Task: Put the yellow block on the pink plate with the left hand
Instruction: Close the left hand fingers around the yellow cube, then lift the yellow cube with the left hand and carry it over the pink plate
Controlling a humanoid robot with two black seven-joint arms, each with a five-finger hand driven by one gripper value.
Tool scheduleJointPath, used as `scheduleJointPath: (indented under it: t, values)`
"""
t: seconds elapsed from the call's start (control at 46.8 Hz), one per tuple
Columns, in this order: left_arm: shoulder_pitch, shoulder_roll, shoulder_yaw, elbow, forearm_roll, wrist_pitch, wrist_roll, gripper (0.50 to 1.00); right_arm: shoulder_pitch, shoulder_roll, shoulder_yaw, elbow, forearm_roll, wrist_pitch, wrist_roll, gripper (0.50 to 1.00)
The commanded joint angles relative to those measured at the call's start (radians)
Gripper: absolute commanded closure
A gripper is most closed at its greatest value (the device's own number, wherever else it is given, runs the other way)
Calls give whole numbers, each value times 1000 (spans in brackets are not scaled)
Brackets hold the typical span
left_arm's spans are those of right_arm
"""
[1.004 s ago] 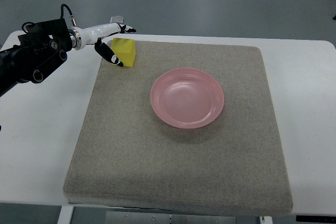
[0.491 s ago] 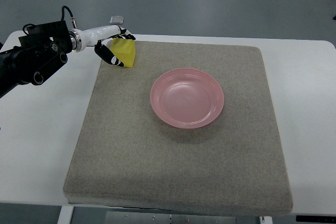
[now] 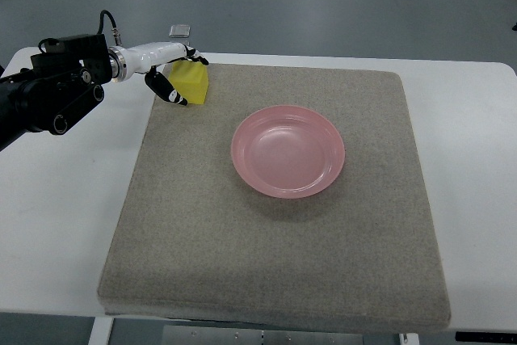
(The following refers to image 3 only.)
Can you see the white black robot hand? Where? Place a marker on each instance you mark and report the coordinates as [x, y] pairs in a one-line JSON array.
[[145, 58]]

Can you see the yellow block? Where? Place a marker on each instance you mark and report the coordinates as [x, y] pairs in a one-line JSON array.
[[190, 79]]

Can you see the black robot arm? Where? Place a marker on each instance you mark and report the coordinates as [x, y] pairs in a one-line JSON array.
[[64, 84]]

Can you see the pink plate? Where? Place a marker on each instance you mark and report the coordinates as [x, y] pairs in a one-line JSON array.
[[287, 152]]

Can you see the floor socket box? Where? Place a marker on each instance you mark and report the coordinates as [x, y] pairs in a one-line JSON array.
[[179, 31]]

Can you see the beige fabric mat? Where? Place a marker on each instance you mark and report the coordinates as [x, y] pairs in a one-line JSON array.
[[194, 241]]

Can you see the white table leg frame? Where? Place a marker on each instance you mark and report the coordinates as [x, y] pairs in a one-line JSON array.
[[101, 330]]

